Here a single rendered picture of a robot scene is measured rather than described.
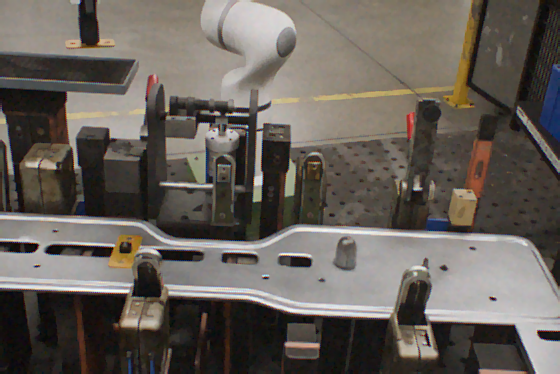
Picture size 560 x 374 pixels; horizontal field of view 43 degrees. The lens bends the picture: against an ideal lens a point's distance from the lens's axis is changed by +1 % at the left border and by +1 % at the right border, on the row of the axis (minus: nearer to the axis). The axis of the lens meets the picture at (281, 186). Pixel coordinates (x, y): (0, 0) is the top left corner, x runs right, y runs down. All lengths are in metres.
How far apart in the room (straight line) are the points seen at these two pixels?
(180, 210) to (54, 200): 0.22
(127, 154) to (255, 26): 0.44
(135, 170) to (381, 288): 0.46
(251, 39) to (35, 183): 0.56
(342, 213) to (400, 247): 0.66
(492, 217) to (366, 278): 0.87
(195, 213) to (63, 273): 0.29
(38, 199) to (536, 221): 1.25
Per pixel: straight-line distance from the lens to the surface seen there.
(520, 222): 1.92
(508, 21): 4.08
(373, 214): 1.83
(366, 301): 1.04
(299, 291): 1.05
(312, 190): 1.21
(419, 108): 1.16
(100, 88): 1.30
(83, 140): 1.26
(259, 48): 1.51
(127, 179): 1.24
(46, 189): 1.24
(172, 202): 1.31
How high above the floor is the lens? 1.64
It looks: 30 degrees down
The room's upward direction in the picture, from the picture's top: 4 degrees clockwise
